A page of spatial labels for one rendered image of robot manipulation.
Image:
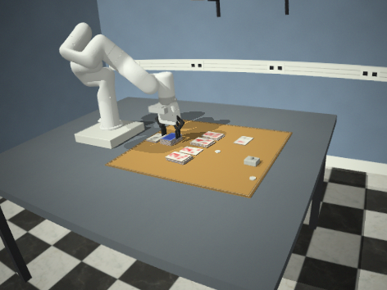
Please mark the orange-tan rectangular mat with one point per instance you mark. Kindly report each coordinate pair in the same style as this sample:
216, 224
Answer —
224, 170

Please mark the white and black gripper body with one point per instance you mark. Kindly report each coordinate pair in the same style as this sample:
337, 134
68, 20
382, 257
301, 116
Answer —
170, 117

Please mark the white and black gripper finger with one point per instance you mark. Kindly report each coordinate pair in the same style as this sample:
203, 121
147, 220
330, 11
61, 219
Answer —
177, 129
162, 126

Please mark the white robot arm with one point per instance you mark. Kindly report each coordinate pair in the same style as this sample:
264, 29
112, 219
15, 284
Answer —
99, 49

